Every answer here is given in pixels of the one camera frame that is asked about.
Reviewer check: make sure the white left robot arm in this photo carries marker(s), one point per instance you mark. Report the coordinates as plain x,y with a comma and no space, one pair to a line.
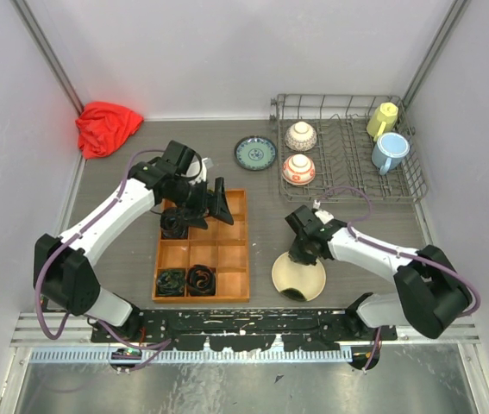
64,264

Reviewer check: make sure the dark brown rolled tie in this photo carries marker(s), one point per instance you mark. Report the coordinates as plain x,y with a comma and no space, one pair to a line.
172,224

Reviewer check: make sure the black orange rolled tie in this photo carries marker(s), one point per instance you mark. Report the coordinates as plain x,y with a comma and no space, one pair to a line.
201,281

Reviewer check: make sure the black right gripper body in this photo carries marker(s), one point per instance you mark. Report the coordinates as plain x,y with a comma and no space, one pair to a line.
299,251

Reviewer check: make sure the red orange patterned bowl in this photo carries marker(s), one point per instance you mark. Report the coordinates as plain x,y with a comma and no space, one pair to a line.
298,169

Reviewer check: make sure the white purple patterned bowl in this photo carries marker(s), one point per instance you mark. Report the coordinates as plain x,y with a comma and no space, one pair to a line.
300,137

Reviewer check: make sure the cream plate with flower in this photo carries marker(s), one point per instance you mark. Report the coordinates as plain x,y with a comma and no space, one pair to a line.
298,282

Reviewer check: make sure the yellow green ceramic mug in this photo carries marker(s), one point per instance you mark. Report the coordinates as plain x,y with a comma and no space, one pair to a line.
382,120

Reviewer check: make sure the red crumpled cloth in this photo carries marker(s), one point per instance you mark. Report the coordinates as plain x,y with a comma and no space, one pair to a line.
104,127

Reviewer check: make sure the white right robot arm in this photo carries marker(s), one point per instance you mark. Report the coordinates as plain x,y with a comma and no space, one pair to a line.
429,294

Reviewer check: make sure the orange wooden compartment tray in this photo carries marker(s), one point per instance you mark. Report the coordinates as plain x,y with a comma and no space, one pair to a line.
221,247

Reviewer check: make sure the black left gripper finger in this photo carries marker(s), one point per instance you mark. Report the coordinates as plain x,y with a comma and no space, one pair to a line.
195,218
219,208

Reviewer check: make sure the light blue ceramic mug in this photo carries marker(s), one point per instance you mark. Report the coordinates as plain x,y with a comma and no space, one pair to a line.
389,151

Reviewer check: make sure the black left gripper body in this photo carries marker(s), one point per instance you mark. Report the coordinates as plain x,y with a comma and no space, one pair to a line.
193,195

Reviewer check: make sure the blue green patterned plate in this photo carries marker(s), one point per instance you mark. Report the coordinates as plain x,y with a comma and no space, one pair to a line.
255,153

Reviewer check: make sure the grey wire dish rack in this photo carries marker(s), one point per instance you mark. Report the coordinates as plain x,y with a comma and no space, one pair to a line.
342,154

